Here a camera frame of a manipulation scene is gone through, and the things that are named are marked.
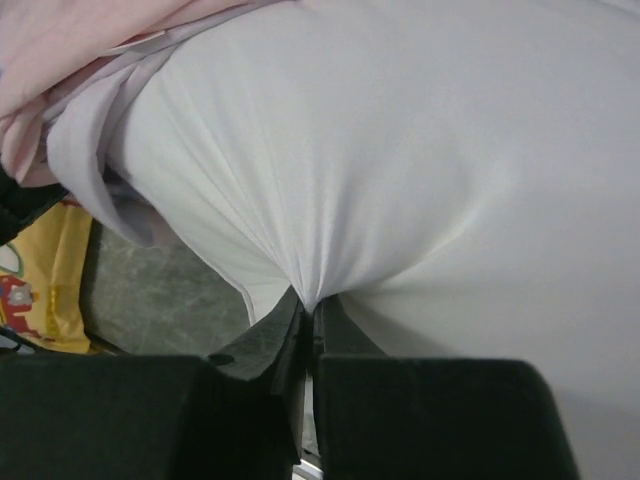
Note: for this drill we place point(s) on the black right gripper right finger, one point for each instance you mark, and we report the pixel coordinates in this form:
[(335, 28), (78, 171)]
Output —
[(383, 417)]

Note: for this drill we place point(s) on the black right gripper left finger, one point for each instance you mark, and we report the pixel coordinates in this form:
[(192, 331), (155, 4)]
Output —
[(235, 414)]

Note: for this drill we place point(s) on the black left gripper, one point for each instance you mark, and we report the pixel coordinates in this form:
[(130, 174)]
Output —
[(21, 206)]

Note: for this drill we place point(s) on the pink pillowcase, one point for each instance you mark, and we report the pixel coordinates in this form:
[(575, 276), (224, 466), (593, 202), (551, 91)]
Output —
[(69, 69)]

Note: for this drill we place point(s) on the white pillow insert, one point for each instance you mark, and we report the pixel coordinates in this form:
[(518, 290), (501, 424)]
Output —
[(464, 174)]

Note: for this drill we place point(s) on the yellow cartoon car pillow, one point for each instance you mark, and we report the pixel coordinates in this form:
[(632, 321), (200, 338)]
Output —
[(41, 275)]

